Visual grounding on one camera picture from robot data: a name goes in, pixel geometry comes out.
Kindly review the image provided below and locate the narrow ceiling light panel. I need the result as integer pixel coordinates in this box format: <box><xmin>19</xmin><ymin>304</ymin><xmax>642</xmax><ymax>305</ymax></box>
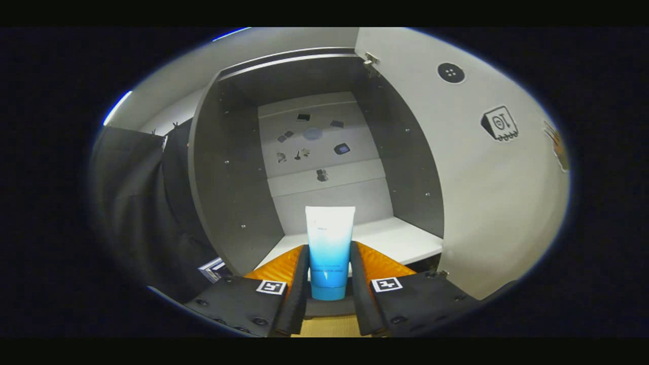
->
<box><xmin>103</xmin><ymin>90</ymin><xmax>133</xmax><ymax>126</ymax></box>

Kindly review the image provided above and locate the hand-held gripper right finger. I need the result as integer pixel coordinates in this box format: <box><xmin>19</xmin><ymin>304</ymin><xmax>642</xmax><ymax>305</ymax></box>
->
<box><xmin>350</xmin><ymin>241</ymin><xmax>482</xmax><ymax>337</ymax></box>

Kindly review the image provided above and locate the white cabinet shelf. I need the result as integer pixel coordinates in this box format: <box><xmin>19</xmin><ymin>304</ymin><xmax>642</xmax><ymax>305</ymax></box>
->
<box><xmin>255</xmin><ymin>217</ymin><xmax>444</xmax><ymax>270</ymax></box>

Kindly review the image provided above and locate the white cabinet door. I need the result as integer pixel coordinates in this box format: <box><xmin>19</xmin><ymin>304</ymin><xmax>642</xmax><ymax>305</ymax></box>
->
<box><xmin>354</xmin><ymin>27</ymin><xmax>571</xmax><ymax>301</ymax></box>

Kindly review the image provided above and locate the small blue white box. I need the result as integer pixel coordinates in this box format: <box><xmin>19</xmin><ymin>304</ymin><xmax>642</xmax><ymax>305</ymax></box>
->
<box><xmin>198</xmin><ymin>257</ymin><xmax>231</xmax><ymax>283</ymax></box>

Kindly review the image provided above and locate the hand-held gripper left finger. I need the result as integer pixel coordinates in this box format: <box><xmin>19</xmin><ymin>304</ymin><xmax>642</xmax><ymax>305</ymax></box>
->
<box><xmin>184</xmin><ymin>244</ymin><xmax>311</xmax><ymax>338</ymax></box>

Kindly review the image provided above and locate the black backdrop cloth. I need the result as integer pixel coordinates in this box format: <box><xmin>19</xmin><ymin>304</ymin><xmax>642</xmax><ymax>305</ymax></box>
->
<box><xmin>91</xmin><ymin>119</ymin><xmax>224</xmax><ymax>305</ymax></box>

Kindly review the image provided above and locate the blue and white tube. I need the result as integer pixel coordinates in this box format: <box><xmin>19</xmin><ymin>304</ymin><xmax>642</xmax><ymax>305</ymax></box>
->
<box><xmin>305</xmin><ymin>205</ymin><xmax>356</xmax><ymax>301</ymax></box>

